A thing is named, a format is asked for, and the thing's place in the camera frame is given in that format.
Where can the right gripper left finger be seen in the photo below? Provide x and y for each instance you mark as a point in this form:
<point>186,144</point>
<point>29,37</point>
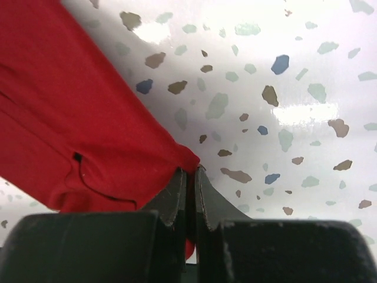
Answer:
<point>143,246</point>

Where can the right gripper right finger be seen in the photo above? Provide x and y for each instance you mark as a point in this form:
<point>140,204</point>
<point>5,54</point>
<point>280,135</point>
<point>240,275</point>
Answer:
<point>231,247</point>

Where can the red t shirt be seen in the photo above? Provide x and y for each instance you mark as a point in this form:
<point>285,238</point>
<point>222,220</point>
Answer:
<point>73,134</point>

